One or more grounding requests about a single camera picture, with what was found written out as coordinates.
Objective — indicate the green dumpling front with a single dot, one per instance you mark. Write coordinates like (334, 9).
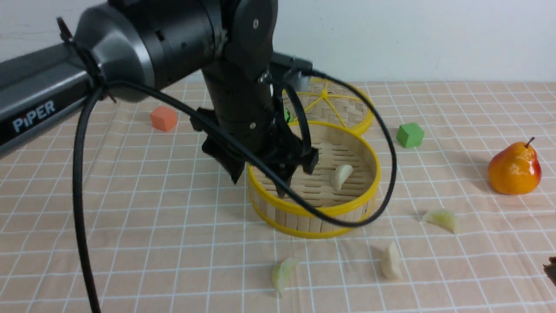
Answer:
(281, 272)

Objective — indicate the white dumpling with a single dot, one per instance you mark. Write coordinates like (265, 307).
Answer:
(340, 175)
(391, 262)

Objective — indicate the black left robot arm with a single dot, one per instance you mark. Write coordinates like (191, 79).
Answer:
(156, 43)

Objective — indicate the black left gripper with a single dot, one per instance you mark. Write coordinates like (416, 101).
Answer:
(250, 111)

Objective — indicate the green foam cube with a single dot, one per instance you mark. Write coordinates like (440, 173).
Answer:
(410, 135)

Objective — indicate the checkered peach tablecloth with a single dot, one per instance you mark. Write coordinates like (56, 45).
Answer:
(169, 232)

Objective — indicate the green watermelon toy ball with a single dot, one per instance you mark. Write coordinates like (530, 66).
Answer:
(287, 115)

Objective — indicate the bamboo steamer lid yellow rim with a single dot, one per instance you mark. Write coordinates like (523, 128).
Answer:
(329, 102)

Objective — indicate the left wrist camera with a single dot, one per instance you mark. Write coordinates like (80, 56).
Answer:
(289, 69)

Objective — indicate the orange foam cube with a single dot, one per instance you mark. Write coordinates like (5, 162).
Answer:
(163, 118)

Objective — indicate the orange yellow toy pear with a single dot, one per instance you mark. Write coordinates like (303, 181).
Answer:
(515, 170)

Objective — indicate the green dumpling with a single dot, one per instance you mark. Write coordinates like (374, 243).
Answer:
(444, 218)
(281, 272)

